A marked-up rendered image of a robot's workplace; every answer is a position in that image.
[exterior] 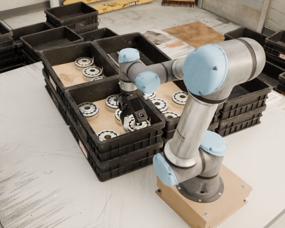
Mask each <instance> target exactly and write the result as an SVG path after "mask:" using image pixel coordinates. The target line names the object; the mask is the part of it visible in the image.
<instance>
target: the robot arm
mask: <svg viewBox="0 0 285 228"><path fill-rule="evenodd" d="M139 58H140V56H139V52H138V50H136V49H134V48H126V49H123V50H121V51H120V52H119V60H118V62H119V86H120V91H121V93H120V94H119V95H116V106H117V107H118V109H119V110H120V111H121V113H120V116H119V120H120V122H121V124H122V127H123V129H124V131H125V132H127V131H128V123H129V121H130V118H129V116H130V115H133V117H134V119H135V124H136V125H137V126H139V124H140V123H141V122H144V121H146V120H147V118H148V116H147V114H146V112H145V110H144V108H143V106H142V104H141V102H140V100H139V98H138V96H137V94H136V93H137V92H138V89H139V90H141V91H142V92H143V93H145V94H151V93H153V92H154V91H156V90H157V89H158V88H159V86H160V85H161V84H164V83H168V82H171V81H177V80H184V83H185V86H186V87H187V90H188V92H189V94H188V97H187V100H186V103H185V106H184V108H183V111H182V114H181V116H180V120H179V122H178V125H177V127H176V131H175V133H174V136H173V139H171V140H169V141H168V142H167V143H166V145H165V147H164V150H163V152H161V153H158V154H156V155H155V156H154V157H153V166H154V169H155V172H156V174H157V176H158V178H159V179H160V180H161V182H162V183H163V184H164V185H166V186H168V187H171V186H174V185H178V184H179V183H180V185H181V187H182V188H183V189H184V191H185V192H187V193H188V194H190V195H191V196H194V197H197V198H209V197H212V196H214V195H215V194H216V193H217V192H218V190H219V186H220V180H219V171H220V167H221V165H222V162H223V158H224V155H225V154H226V148H227V144H226V142H225V140H224V139H223V138H222V137H221V136H220V135H218V134H217V133H215V132H211V131H208V130H207V129H208V126H209V124H210V122H211V120H212V118H213V115H214V113H215V111H216V109H217V107H218V105H219V104H222V103H224V102H225V101H226V100H227V99H228V97H229V95H230V93H231V91H232V89H233V87H234V86H235V85H238V84H241V83H244V82H247V81H250V80H252V79H254V78H255V77H257V76H258V75H259V74H260V73H261V71H262V70H263V68H264V65H265V62H266V56H265V52H264V49H263V47H262V46H261V45H260V44H259V43H258V42H257V41H255V40H253V39H251V38H236V39H232V40H228V41H224V42H219V43H214V44H206V45H203V46H201V47H199V48H196V49H194V50H192V51H191V52H190V53H189V54H188V55H187V57H184V58H176V59H173V60H170V61H166V62H161V63H158V64H154V65H150V66H145V65H144V64H143V63H142V62H140V60H139ZM117 100H118V104H117Z"/></svg>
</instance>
